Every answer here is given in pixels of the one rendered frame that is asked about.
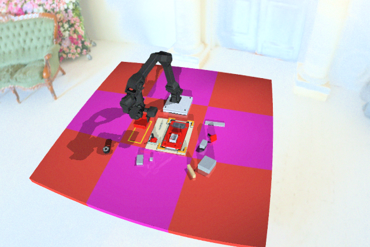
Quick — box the black toy tyre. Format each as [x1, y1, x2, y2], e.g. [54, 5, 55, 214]
[102, 146, 110, 154]

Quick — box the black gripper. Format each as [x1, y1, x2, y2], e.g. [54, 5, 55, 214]
[123, 98, 158, 123]

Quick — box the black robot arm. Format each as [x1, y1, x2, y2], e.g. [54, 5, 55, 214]
[120, 51, 183, 120]

